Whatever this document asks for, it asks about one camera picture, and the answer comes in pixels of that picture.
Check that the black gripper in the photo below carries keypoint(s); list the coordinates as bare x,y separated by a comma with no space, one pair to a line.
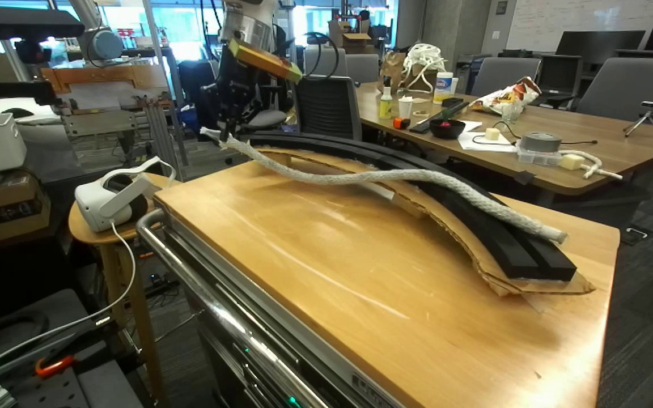
242,86

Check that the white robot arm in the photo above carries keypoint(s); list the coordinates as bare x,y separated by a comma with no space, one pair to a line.
251,22

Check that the grey office chair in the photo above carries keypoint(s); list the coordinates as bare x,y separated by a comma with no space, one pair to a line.
629,81
500,70
270,118
328,62

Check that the black mesh office chair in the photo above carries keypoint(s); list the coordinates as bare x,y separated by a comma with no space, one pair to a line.
330,105

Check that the wooden machine stand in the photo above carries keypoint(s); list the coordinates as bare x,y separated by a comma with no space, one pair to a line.
108,98

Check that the white VR headset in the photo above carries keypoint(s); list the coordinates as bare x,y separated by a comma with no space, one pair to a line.
108,199

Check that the silver blue motor joint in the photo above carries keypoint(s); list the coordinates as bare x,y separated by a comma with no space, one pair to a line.
102,44

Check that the small green bottle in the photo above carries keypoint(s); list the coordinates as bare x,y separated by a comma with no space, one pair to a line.
387,105

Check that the orange black tool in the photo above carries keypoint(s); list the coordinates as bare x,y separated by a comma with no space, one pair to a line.
400,122

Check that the white cup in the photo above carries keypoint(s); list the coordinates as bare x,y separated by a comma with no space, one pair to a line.
406,107

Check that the round wooden stool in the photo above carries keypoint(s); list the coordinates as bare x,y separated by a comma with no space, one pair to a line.
84,230

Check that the long black bar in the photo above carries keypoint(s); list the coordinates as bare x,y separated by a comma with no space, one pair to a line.
437,116

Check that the white container blue label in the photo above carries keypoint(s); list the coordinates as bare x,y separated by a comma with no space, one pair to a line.
446,86

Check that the grey metal cart body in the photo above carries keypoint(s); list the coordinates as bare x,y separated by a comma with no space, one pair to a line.
295,348

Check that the black flat panel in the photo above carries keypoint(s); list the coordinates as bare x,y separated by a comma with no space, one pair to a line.
22,21

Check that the brown cardboard box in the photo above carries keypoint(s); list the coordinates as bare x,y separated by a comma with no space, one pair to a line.
0,212

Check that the white paper sheet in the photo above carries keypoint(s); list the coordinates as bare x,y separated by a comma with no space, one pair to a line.
477,142

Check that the chips snack bag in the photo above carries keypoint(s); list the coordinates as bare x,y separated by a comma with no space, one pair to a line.
512,95

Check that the black breadboard plate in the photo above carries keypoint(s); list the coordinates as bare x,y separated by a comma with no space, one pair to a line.
78,387

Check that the grey tape roll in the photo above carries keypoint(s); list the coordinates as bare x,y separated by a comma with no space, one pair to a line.
540,142

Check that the curved cardboard base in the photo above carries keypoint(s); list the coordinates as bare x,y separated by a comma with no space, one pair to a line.
508,282

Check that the black curved foam track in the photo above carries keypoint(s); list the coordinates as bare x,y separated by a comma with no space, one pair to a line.
523,257

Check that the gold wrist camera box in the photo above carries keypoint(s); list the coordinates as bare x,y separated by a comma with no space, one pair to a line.
267,62

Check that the small camera tripod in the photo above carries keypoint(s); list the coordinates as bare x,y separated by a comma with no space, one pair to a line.
647,116

